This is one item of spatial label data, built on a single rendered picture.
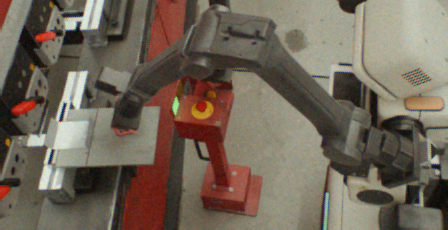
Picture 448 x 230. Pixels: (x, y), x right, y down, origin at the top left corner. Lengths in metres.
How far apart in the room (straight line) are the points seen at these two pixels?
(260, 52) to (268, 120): 1.78
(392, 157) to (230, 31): 0.45
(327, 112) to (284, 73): 0.15
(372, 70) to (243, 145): 1.48
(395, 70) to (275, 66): 0.33
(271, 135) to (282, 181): 0.25
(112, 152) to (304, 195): 1.18
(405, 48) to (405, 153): 0.21
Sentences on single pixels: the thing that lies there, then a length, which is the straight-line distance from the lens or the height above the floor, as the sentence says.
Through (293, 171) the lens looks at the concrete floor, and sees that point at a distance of 2.36.
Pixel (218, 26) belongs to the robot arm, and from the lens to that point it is 0.77.
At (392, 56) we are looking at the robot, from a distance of 1.00.
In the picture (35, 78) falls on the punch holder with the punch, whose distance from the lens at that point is 1.25.
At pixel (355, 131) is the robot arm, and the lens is 1.00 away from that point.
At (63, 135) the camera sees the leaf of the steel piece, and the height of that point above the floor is 1.00.
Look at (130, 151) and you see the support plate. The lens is 1.34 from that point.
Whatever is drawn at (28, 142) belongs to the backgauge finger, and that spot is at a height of 1.00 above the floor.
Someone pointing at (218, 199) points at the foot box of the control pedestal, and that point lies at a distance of 2.20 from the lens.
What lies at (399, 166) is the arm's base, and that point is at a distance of 1.05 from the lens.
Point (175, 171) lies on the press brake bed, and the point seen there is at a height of 0.05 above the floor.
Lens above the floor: 2.13
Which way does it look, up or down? 55 degrees down
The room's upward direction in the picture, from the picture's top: 11 degrees counter-clockwise
